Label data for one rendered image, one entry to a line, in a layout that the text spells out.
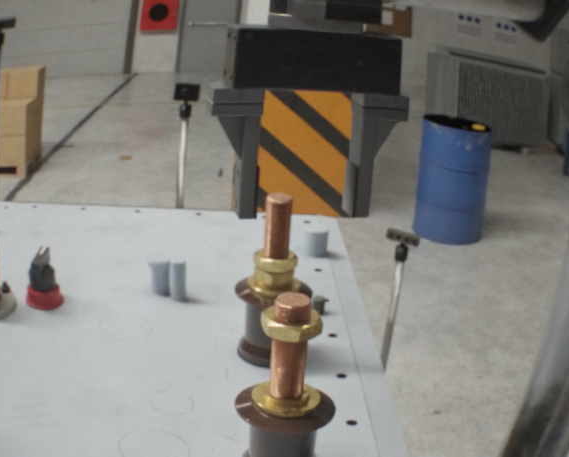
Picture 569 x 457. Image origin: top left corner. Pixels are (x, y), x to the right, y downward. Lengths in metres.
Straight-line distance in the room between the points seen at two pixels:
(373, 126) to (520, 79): 8.56
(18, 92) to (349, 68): 6.61
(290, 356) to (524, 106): 8.65
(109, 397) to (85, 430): 0.08
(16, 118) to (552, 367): 6.27
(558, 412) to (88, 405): 0.54
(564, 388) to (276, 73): 0.44
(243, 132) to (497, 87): 8.48
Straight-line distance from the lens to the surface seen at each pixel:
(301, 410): 0.65
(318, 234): 1.25
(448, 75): 8.90
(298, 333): 0.60
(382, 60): 0.56
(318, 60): 0.54
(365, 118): 0.57
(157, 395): 0.84
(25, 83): 7.05
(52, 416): 0.80
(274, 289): 0.89
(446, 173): 5.34
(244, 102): 0.54
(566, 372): 0.73
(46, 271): 1.03
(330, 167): 5.65
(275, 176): 5.64
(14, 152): 6.79
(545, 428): 0.77
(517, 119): 9.22
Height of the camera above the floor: 1.83
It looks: 19 degrees down
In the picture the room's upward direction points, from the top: 4 degrees clockwise
